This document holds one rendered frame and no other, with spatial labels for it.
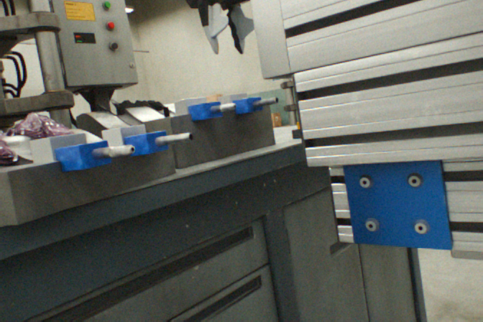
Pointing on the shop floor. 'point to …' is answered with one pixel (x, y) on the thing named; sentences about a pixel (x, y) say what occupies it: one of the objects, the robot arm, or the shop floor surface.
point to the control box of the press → (92, 39)
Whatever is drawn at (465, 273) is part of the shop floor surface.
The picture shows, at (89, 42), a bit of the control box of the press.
